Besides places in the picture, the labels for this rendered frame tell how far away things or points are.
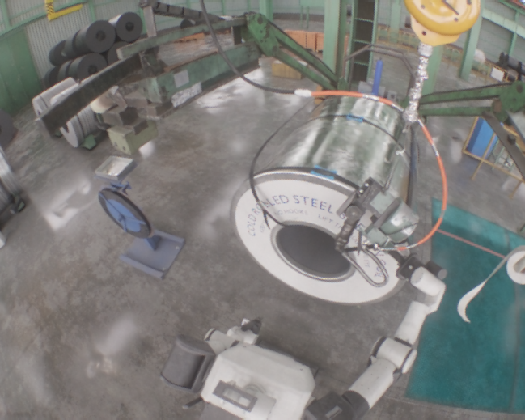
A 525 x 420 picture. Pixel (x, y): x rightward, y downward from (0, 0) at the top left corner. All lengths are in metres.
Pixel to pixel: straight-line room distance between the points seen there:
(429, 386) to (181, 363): 2.09
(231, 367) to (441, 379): 2.10
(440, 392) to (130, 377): 2.62
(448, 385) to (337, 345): 1.15
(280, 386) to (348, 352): 1.55
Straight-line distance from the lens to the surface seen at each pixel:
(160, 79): 0.95
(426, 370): 2.43
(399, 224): 0.94
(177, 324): 2.27
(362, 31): 7.29
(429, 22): 0.66
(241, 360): 0.66
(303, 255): 1.80
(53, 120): 0.76
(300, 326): 2.14
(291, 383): 0.64
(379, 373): 0.76
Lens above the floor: 2.04
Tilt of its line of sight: 47 degrees down
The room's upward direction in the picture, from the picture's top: 3 degrees counter-clockwise
